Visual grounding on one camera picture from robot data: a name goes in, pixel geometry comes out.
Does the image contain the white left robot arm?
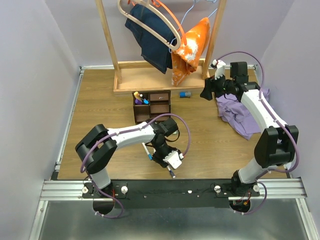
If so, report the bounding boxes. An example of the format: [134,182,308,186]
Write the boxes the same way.
[75,118,184,198]

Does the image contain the dark blue jeans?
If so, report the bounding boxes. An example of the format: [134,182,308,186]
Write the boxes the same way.
[125,4,177,74]

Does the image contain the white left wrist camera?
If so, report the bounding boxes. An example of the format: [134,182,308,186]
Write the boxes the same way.
[163,150,184,170]

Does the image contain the wooden clothes rack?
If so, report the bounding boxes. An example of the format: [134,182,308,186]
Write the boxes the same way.
[95,0,227,94]

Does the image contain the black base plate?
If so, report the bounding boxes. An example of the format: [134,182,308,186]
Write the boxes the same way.
[82,178,267,210]

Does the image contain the purple cloth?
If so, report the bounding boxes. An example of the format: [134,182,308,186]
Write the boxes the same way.
[216,88,275,140]

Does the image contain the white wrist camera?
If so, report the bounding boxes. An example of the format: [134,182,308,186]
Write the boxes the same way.
[163,150,184,170]
[211,59,226,80]

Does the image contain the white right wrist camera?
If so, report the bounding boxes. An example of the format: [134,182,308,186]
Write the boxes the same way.
[211,59,226,80]

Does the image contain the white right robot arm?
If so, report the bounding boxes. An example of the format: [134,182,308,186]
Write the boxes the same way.
[200,60,300,196]

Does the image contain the white marker black blue cap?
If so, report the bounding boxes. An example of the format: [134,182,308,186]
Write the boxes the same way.
[167,166,176,179]

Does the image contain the orange plastic hanger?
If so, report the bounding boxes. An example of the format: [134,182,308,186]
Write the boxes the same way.
[117,0,187,51]

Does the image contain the beige wooden hanger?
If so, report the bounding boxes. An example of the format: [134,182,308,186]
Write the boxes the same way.
[117,0,187,51]

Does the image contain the brown wooden desk organizer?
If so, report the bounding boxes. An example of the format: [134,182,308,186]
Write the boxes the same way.
[132,90,171,125]

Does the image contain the pink highlighter orange cap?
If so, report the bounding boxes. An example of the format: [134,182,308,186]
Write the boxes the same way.
[133,91,143,102]

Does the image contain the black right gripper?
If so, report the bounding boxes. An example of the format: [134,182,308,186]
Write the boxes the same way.
[199,71,236,101]

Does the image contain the black highlighter purple cap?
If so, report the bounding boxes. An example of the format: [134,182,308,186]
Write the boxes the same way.
[135,99,143,105]

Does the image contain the blue grey cylinder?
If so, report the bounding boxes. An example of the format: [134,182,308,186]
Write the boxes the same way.
[179,91,192,98]

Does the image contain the orange white cloth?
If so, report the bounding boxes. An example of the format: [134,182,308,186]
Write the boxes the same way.
[171,17,211,87]

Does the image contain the light blue wire hanger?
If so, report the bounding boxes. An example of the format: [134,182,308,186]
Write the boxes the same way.
[168,0,219,54]

